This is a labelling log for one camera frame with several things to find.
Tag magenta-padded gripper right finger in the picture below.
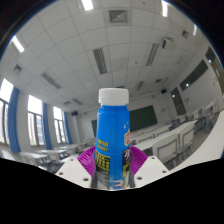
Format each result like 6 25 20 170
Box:
127 145 169 189

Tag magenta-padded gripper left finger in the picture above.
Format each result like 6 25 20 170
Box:
54 145 98 190

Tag dark green chalkboard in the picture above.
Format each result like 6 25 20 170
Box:
90 105 158 138

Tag tall classroom windows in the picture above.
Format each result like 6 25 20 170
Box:
0 78 68 148

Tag classroom desks and chairs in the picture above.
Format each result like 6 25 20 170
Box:
0 99 224 171

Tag blue drink bottle white cap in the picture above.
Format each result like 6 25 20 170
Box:
91 87 132 191

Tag blue window curtains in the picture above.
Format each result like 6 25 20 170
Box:
7 87 73 154

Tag ceiling light panels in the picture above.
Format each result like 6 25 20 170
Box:
9 0 201 104

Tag dark high wall window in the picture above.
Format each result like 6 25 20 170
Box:
179 59 209 92

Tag ceiling mounted projector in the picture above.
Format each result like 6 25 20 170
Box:
162 37 175 49

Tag dark classroom door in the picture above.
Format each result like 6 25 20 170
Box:
169 87 187 117

